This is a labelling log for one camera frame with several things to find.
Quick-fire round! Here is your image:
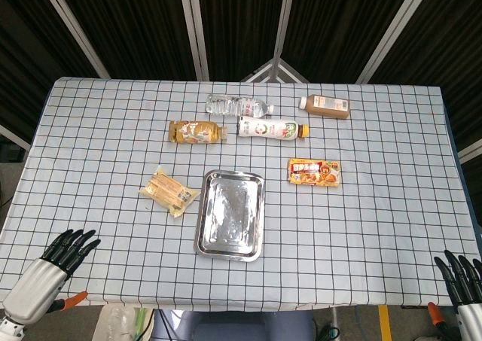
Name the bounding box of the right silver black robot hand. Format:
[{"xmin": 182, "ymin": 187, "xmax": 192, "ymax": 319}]
[{"xmin": 433, "ymin": 249, "xmax": 482, "ymax": 341}]

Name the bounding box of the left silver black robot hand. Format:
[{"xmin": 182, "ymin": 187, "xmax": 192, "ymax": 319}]
[{"xmin": 2, "ymin": 228, "xmax": 102, "ymax": 326}]

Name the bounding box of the packaged sliced bread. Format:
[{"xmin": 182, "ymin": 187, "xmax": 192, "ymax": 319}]
[{"xmin": 139, "ymin": 165, "xmax": 201, "ymax": 218}]

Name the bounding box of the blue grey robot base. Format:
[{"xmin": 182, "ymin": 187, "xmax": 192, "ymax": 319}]
[{"xmin": 152, "ymin": 309, "xmax": 316, "ymax": 341}]

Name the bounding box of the rectangular metal tray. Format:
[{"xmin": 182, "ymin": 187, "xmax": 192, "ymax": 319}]
[{"xmin": 194, "ymin": 169, "xmax": 267, "ymax": 263}]

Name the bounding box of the orange black spring clamp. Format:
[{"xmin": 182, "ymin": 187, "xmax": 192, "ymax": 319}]
[
  {"xmin": 427, "ymin": 301, "xmax": 444, "ymax": 329},
  {"xmin": 47, "ymin": 291, "xmax": 89, "ymax": 313}
]

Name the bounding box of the clear plastic bag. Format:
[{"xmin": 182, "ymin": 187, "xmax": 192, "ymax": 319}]
[{"xmin": 92, "ymin": 305, "xmax": 146, "ymax": 341}]

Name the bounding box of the checkered blue tablecloth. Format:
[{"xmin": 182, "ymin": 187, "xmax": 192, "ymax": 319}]
[{"xmin": 0, "ymin": 77, "xmax": 482, "ymax": 311}]

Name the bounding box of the orange curry box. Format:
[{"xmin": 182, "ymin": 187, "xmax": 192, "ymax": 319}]
[{"xmin": 288, "ymin": 157, "xmax": 343, "ymax": 187}]

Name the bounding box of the yellow tea bottle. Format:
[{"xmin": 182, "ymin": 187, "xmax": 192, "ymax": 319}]
[{"xmin": 168, "ymin": 120, "xmax": 228, "ymax": 145}]

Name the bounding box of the brown milk tea bottle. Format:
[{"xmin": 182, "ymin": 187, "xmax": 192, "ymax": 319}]
[{"xmin": 298, "ymin": 94, "xmax": 351, "ymax": 119}]

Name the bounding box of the white drink bottle orange cap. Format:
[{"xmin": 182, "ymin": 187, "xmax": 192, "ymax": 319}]
[{"xmin": 237, "ymin": 116, "xmax": 310, "ymax": 139}]

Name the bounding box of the clear plastic water bottle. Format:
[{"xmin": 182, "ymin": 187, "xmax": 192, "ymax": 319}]
[{"xmin": 206, "ymin": 94, "xmax": 275, "ymax": 118}]

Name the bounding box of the white metal frame stand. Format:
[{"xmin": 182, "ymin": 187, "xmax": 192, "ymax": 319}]
[{"xmin": 240, "ymin": 57, "xmax": 310, "ymax": 84}]

